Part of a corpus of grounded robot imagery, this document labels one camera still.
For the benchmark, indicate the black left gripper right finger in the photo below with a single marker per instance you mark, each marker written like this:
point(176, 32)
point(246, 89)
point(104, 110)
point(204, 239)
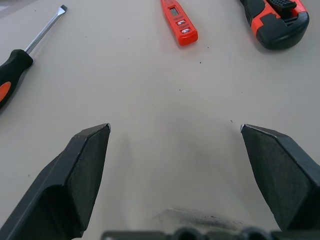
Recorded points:
point(285, 175)

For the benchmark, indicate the black orange flathead screwdriver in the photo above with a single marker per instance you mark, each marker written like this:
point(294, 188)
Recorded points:
point(15, 65)

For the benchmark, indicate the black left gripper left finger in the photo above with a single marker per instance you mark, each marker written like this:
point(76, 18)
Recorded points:
point(62, 190)

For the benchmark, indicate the orange black utility knife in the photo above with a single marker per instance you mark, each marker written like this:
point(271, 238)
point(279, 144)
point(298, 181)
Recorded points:
point(275, 31)

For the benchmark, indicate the orange voltage tester pen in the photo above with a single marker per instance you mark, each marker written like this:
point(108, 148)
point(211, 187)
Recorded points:
point(180, 23)

